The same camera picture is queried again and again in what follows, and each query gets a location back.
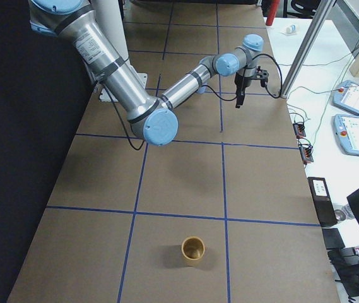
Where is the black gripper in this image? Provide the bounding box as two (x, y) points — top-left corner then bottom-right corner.
(234, 69), (250, 109)

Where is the blue ribbed cup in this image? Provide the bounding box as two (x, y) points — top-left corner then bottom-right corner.
(196, 86), (206, 94)

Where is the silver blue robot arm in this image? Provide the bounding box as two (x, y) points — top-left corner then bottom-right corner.
(28, 1), (264, 146)

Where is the yellow cup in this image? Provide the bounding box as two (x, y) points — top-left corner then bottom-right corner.
(180, 236), (206, 267)

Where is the upper orange black adapter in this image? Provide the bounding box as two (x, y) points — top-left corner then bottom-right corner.
(293, 122), (306, 139)

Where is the orange black adapter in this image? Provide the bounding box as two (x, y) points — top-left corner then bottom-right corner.
(298, 143), (314, 165)
(293, 122), (306, 139)

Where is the white bottle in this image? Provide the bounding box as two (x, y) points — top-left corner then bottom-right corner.
(285, 24), (299, 35)

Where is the lower orange black adapter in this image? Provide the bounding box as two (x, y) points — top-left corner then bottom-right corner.
(298, 143), (314, 165)

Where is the red cylinder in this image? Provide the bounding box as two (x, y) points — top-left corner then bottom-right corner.
(266, 0), (280, 27)

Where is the upper teach pendant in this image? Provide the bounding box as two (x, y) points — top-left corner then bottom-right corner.
(333, 80), (359, 116)

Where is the teach pendant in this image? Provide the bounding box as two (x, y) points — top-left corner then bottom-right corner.
(333, 114), (359, 157)
(333, 80), (359, 116)

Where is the lower teach pendant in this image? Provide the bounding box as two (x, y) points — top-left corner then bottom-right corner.
(333, 114), (359, 157)

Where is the black box with label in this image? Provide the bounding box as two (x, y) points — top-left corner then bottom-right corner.
(307, 177), (338, 227)

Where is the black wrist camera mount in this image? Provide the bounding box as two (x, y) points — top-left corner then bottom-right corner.
(250, 66), (269, 88)

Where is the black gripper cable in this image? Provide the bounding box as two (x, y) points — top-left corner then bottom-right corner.
(204, 52), (283, 102)

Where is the green cable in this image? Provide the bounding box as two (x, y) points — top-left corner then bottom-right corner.
(275, 40), (359, 140)

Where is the aluminium frame post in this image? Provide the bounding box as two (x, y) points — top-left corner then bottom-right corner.
(281, 1), (335, 98)

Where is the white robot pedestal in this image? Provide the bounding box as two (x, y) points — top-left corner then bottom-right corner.
(91, 0), (148, 88)

